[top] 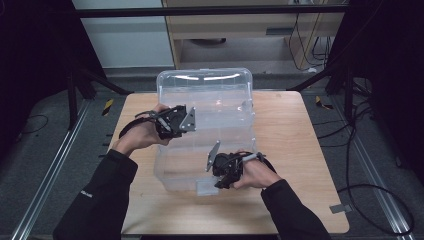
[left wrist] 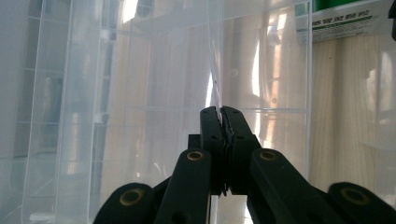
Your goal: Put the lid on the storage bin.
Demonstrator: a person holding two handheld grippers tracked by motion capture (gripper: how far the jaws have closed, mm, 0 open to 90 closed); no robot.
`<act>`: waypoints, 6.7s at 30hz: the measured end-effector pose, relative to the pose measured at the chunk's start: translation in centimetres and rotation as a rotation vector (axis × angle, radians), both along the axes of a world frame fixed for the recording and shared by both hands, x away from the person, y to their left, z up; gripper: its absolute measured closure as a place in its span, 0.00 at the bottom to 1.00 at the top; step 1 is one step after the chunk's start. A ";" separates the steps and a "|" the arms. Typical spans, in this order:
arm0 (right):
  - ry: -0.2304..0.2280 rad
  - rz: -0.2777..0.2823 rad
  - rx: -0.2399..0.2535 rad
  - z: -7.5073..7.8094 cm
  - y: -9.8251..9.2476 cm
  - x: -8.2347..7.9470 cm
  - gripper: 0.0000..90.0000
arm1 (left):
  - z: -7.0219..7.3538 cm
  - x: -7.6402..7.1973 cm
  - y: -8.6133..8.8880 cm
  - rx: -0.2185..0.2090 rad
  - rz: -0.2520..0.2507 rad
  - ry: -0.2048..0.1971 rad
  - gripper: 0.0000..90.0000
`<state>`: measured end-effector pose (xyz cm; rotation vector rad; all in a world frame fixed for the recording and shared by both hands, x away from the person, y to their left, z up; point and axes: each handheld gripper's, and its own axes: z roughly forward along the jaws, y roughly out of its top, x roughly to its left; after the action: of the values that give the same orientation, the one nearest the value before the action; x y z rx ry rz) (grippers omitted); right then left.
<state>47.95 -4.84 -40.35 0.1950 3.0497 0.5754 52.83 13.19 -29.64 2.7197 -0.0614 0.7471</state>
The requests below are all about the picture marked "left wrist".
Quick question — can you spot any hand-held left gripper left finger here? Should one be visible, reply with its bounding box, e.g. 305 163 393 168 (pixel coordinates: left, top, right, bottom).
188 105 227 197

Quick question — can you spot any clear plastic storage box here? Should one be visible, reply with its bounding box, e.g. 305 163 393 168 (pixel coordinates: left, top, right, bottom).
0 0 396 224

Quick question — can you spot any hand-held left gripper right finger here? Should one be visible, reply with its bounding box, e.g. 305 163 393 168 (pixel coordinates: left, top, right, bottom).
219 105 263 196

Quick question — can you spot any green and white carton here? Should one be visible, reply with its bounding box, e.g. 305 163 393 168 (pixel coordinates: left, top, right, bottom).
294 0 394 45

